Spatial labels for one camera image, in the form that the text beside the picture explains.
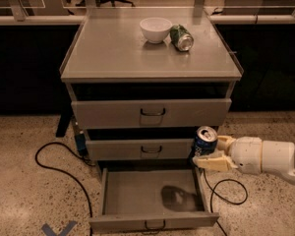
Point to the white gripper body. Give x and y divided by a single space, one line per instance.
247 153

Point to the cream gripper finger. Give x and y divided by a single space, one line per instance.
217 161
224 142

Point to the blue pepsi can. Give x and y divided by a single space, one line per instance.
205 141

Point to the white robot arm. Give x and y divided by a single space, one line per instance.
278 158

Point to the top grey drawer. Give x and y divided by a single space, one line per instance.
150 113

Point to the grey drawer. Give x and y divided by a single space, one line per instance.
151 200
150 113
139 149

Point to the middle grey drawer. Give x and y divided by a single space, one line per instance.
139 149

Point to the bottom grey drawer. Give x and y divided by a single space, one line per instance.
151 200

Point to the grey drawer cabinet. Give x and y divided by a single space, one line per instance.
111 60

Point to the green soda can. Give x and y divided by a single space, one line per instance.
181 38

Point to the white bowl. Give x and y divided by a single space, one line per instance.
155 30

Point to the blue power adapter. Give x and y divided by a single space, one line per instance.
80 141

